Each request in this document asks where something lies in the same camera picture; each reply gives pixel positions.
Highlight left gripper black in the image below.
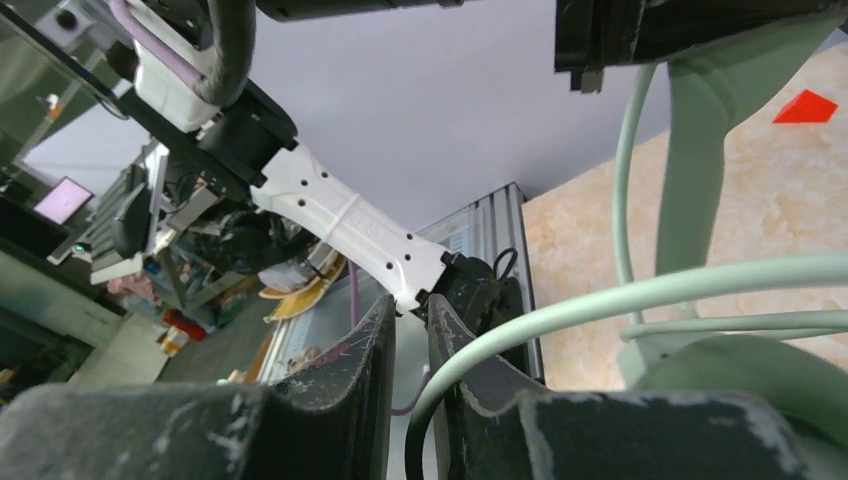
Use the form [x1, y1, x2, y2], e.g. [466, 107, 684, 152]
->
[553, 0, 847, 93]

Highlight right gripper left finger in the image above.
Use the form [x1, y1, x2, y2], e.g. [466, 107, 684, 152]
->
[1, 296, 395, 479]

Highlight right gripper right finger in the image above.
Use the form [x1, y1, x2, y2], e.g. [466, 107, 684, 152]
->
[429, 300, 809, 479]

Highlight mint green headphones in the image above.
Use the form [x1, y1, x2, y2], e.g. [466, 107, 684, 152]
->
[622, 19, 847, 479]

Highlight mint green cable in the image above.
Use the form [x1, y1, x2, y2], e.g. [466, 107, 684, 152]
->
[404, 62, 848, 480]

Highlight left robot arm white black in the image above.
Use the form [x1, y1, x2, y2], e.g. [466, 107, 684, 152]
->
[109, 1, 847, 333]

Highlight small red block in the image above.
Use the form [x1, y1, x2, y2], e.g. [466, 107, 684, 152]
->
[772, 89, 839, 124]

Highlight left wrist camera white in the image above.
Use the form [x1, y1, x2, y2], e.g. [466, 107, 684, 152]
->
[133, 40, 221, 132]

